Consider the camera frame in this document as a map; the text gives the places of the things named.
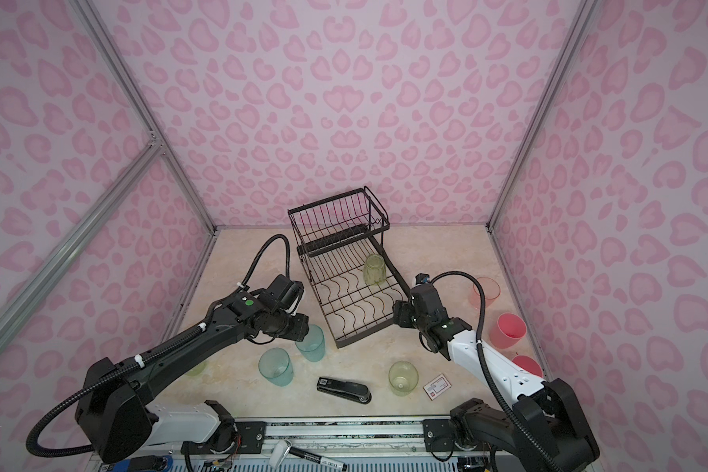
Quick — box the opaque pink cup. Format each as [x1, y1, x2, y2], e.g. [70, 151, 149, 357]
[513, 355, 544, 378]
[489, 313, 527, 349]

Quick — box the teal clear cup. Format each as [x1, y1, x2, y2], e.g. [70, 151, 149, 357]
[258, 348, 294, 387]
[295, 324, 326, 363]

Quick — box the yellow-green clear cup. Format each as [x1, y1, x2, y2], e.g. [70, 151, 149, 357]
[363, 254, 387, 286]

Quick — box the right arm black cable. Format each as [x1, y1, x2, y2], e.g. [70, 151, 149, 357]
[427, 269, 568, 472]

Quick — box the aluminium corner frame right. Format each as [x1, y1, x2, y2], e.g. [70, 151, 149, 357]
[486, 0, 603, 231]

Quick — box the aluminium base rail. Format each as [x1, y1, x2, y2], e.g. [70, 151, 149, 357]
[87, 415, 597, 472]

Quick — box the yellow-green cup front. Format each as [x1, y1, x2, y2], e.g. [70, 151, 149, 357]
[389, 361, 419, 396]

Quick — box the black stapler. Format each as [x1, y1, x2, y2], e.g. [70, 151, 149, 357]
[316, 377, 372, 404]

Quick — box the black marker pen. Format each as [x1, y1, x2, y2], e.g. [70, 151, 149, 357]
[269, 440, 349, 472]

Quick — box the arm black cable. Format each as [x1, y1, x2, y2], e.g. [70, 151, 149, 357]
[427, 269, 568, 472]
[24, 234, 292, 458]

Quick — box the black wire dish rack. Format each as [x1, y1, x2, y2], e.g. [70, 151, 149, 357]
[288, 187, 409, 348]

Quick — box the small red white card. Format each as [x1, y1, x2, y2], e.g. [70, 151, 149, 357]
[423, 374, 452, 401]

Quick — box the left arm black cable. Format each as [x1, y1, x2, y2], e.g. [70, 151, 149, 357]
[24, 234, 292, 458]

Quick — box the aluminium frame left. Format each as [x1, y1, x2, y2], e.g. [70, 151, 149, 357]
[0, 0, 218, 379]

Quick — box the yellow-green cup left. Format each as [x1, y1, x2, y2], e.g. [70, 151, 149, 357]
[186, 361, 208, 378]

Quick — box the clear pink plastic cup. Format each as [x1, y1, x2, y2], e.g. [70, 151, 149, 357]
[468, 277, 502, 309]

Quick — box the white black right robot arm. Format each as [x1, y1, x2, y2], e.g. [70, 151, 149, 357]
[393, 283, 601, 471]

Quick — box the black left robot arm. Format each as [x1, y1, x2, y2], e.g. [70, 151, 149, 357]
[75, 275, 309, 463]

